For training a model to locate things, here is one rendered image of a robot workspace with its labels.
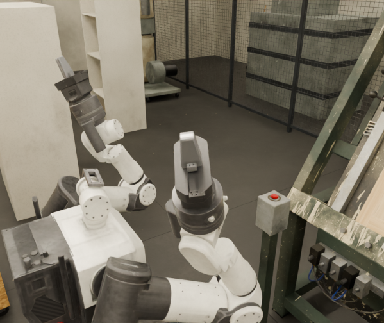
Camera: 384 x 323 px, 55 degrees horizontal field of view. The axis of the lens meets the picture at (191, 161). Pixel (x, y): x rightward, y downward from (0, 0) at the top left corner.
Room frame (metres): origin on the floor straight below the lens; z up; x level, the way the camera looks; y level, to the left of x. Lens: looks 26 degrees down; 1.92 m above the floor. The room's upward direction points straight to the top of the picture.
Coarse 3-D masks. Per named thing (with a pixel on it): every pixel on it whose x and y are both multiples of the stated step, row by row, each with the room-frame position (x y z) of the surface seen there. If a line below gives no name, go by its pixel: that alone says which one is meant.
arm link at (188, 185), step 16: (176, 144) 0.56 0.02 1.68; (176, 160) 0.52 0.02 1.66; (208, 160) 0.52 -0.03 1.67; (176, 176) 0.49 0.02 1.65; (192, 176) 0.50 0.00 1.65; (208, 176) 0.49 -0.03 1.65; (176, 192) 0.48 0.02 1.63; (192, 192) 0.46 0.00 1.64; (208, 192) 0.47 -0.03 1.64; (176, 208) 0.52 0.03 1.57; (192, 208) 0.52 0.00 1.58; (208, 208) 0.51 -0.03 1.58; (192, 224) 0.52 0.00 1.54; (208, 224) 0.52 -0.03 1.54
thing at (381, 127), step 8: (376, 128) 1.67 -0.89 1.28; (376, 136) 1.64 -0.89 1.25; (368, 144) 1.64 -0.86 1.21; (376, 144) 1.62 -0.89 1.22; (360, 152) 1.64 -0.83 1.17; (368, 152) 1.62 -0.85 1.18; (360, 160) 1.62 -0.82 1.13; (368, 160) 1.60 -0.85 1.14; (352, 168) 1.62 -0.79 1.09; (360, 168) 1.59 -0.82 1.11; (352, 176) 1.59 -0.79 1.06; (360, 176) 1.58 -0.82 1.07; (344, 184) 1.59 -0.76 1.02; (352, 184) 1.57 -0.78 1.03; (344, 192) 1.56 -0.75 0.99; (352, 192) 1.56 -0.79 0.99; (336, 200) 1.57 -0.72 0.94; (344, 200) 1.54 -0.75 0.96; (336, 208) 1.54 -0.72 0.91; (344, 208) 1.54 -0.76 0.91
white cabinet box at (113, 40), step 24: (96, 0) 4.75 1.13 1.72; (120, 0) 4.91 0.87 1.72; (96, 24) 4.75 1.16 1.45; (120, 24) 4.90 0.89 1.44; (96, 48) 5.31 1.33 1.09; (120, 48) 4.89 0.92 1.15; (96, 72) 5.29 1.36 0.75; (120, 72) 4.87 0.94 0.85; (120, 96) 4.86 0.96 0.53; (144, 96) 5.04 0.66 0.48; (120, 120) 4.84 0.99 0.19; (144, 120) 5.03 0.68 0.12
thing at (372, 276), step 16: (320, 240) 1.50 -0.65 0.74; (336, 240) 1.43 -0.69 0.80; (320, 256) 1.40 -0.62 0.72; (336, 256) 1.38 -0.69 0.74; (352, 256) 1.35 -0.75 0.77; (336, 272) 1.29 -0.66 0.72; (352, 272) 1.25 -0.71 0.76; (368, 272) 1.27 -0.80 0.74; (352, 288) 1.32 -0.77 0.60; (368, 288) 1.20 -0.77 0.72; (368, 304) 1.24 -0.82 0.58
